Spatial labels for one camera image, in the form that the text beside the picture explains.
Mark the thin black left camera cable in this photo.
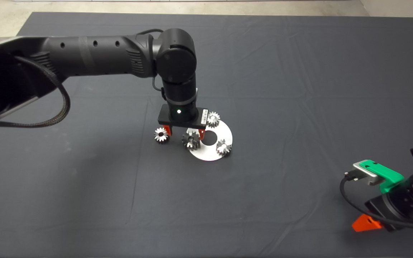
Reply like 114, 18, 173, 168
135, 28, 165, 37

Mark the small steel gear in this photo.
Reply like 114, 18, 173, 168
153, 127, 170, 143

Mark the larger steel gear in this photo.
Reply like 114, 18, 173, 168
181, 131, 200, 150

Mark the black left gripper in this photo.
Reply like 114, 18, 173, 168
157, 104, 209, 140

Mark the round metal plate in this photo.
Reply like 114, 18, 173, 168
187, 118, 233, 161

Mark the dark grey table cloth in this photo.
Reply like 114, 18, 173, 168
0, 12, 413, 258

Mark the green right camera mount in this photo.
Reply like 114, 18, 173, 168
359, 159, 405, 193

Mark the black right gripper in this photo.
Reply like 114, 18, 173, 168
352, 195, 397, 232

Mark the silver right camera box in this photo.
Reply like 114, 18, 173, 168
352, 163, 386, 186

